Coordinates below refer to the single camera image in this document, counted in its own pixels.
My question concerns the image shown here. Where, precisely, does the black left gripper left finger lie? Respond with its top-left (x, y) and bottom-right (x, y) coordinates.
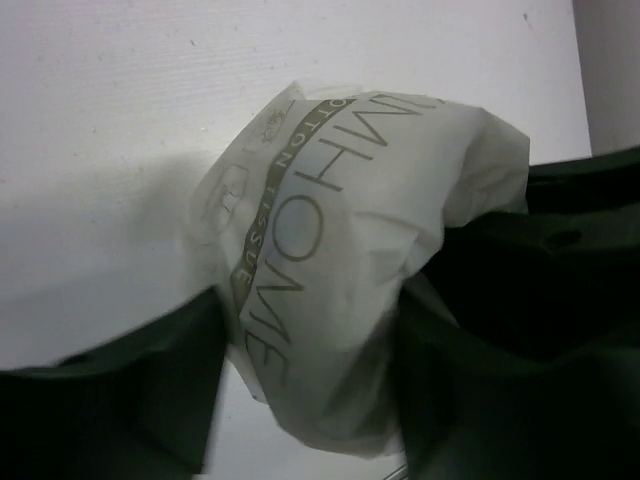
top-left (1, 289), bottom-right (227, 479)

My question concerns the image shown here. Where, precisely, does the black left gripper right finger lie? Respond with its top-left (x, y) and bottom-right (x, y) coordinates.
top-left (392, 209), bottom-right (639, 479)

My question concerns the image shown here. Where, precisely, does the black hard-shell suitcase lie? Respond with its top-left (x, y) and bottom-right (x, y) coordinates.
top-left (526, 146), bottom-right (639, 214)

